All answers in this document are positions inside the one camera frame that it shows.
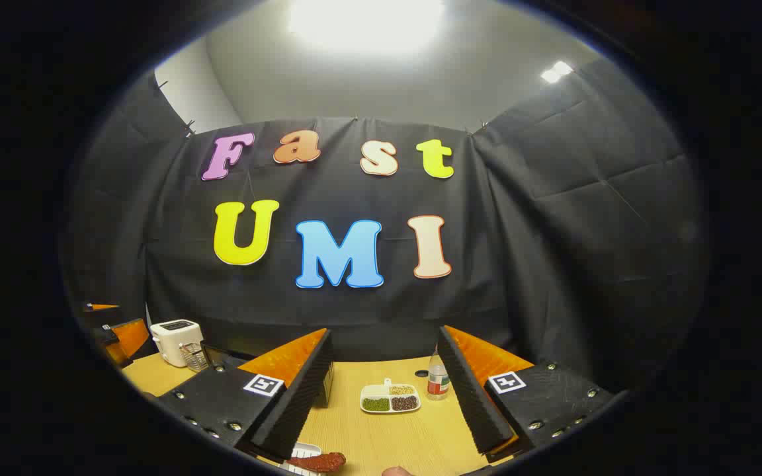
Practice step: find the green mung beans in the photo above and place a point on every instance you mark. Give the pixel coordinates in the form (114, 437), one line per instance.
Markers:
(376, 404)

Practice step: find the white toaster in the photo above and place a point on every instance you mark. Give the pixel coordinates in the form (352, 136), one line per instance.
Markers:
(172, 337)

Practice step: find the large ceiling light panel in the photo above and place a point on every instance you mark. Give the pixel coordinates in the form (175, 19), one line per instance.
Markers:
(368, 23)

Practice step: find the dark red beans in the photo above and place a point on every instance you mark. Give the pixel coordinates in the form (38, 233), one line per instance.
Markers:
(405, 402)

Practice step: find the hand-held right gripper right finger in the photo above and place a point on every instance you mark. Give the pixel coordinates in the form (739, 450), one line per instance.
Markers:
(470, 390)

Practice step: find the white divided plate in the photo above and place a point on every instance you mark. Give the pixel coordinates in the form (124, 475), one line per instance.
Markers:
(374, 391)

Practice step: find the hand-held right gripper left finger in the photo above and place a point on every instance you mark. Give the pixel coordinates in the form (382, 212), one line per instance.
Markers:
(301, 396)

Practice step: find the white oval dish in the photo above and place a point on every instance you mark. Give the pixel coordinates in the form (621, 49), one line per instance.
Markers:
(301, 451)

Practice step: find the clear red label bottle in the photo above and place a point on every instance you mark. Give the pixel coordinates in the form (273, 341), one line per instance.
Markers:
(436, 380)

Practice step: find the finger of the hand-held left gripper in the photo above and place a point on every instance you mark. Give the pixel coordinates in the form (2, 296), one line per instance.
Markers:
(131, 338)
(100, 316)

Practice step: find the black backdrop cloth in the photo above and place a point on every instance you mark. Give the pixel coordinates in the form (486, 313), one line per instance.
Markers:
(520, 231)

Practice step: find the pale soybeans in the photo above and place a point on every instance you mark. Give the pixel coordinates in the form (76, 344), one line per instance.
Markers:
(401, 391)

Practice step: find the red-brown roast meat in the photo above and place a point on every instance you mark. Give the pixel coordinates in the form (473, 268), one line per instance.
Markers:
(318, 461)

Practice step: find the small ceiling light panel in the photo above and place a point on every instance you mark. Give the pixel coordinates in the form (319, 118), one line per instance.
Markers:
(556, 71)

